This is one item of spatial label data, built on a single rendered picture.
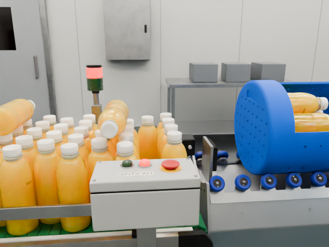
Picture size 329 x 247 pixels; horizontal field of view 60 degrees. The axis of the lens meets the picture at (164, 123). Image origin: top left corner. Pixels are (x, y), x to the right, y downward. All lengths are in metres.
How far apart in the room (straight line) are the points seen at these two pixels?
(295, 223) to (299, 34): 4.02
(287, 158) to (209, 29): 3.59
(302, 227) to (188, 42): 3.56
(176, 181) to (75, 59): 3.86
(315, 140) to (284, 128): 0.09
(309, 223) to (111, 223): 0.59
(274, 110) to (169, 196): 0.38
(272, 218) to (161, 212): 0.43
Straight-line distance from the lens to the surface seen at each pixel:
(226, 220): 0.85
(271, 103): 0.79
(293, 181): 0.90
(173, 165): 0.55
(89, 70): 1.15
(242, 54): 4.43
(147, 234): 0.62
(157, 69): 4.21
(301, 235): 0.99
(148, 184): 0.52
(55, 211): 0.73
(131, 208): 0.55
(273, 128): 0.78
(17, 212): 0.75
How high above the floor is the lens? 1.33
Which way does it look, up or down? 15 degrees down
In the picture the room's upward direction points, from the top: straight up
